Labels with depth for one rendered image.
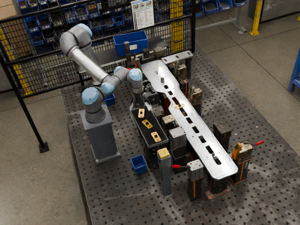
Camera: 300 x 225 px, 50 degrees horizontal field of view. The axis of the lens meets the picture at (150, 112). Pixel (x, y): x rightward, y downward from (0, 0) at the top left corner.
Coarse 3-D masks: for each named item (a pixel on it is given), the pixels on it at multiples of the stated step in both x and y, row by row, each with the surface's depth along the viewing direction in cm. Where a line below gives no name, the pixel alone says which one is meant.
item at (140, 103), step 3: (135, 93) 204; (141, 93) 204; (135, 96) 203; (138, 96) 203; (141, 96) 210; (144, 96) 212; (135, 99) 204; (138, 99) 207; (141, 99) 209; (144, 99) 212; (135, 102) 206; (138, 102) 206; (141, 102) 207; (135, 105) 210; (138, 105) 210; (141, 105) 208; (144, 105) 210
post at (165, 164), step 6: (168, 156) 196; (162, 162) 197; (168, 162) 199; (162, 168) 201; (168, 168) 204; (162, 174) 206; (168, 174) 209; (162, 180) 212; (168, 180) 214; (162, 186) 217; (168, 186) 218; (162, 192) 226; (168, 192) 223
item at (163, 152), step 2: (164, 148) 199; (166, 148) 199; (158, 150) 198; (160, 150) 198; (162, 150) 197; (164, 150) 197; (166, 150) 197; (158, 152) 197; (160, 152) 197; (162, 152) 196; (164, 152) 196; (166, 152) 196; (168, 152) 196; (160, 154) 195; (162, 154) 195; (164, 154) 195; (166, 154) 195; (168, 154) 195; (160, 156) 194; (162, 156) 194; (164, 156) 194; (166, 156) 195
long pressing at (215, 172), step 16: (144, 64) 292; (160, 64) 290; (160, 80) 273; (176, 80) 272; (176, 96) 257; (176, 112) 244; (192, 112) 242; (208, 128) 230; (192, 144) 219; (208, 144) 219; (208, 160) 209; (224, 160) 208; (224, 176) 200
